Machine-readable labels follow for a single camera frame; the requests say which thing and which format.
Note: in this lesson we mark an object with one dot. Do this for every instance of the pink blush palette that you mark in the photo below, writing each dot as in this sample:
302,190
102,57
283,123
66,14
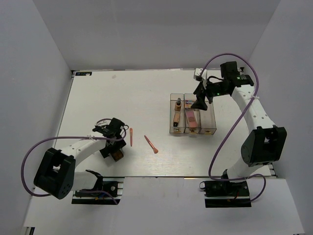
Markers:
191,118

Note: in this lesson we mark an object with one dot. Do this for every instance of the blue left corner label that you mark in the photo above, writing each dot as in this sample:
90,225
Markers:
84,73

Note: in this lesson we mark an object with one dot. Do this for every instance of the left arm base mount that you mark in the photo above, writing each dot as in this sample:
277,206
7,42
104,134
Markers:
91,188

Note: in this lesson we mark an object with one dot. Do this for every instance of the glitter eyeshadow palette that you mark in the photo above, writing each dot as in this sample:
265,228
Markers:
189,103

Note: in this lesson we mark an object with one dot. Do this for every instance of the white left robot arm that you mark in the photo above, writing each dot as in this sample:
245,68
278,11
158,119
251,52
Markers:
57,173

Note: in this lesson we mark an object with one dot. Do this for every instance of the round pink makeup brush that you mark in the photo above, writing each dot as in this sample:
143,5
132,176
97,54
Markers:
155,150

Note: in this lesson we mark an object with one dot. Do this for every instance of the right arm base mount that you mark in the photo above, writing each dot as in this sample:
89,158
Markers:
225,194

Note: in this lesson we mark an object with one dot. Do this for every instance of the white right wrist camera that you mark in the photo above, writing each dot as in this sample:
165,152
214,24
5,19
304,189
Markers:
201,76

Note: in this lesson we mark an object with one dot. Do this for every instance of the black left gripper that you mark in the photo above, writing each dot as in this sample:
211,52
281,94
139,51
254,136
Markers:
119,144

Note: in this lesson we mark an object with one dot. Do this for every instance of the square foundation bottle black pump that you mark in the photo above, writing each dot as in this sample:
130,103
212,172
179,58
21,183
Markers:
176,119

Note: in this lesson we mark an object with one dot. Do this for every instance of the clear three-compartment organizer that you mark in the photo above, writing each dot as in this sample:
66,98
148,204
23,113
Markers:
185,120

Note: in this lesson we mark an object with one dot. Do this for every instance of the black-cased brown eyeshadow palette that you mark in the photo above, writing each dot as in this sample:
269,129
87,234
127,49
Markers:
117,155

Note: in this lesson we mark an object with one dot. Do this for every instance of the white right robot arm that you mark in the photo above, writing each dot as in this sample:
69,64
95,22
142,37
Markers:
265,141

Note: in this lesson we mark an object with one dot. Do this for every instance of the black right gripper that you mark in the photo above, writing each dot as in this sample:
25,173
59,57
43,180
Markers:
199,103

